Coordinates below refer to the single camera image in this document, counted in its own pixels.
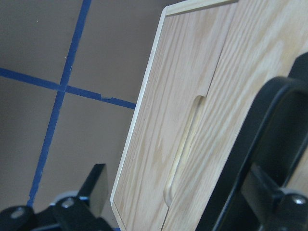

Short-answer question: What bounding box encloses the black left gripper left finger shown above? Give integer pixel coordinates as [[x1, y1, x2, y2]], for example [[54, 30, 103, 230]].
[[53, 164, 108, 231]]

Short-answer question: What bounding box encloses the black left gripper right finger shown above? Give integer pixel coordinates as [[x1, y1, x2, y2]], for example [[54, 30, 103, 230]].
[[241, 164, 308, 231]]

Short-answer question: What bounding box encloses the black drawer handle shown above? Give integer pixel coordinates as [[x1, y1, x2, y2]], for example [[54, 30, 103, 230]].
[[197, 53, 308, 231]]

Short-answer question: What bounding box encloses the wooden drawer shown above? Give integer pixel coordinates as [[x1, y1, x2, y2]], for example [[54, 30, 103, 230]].
[[162, 0, 308, 231], [110, 2, 239, 231]]

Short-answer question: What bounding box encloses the wooden drawer cabinet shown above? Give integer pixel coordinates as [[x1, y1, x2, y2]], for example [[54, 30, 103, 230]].
[[110, 0, 239, 231]]

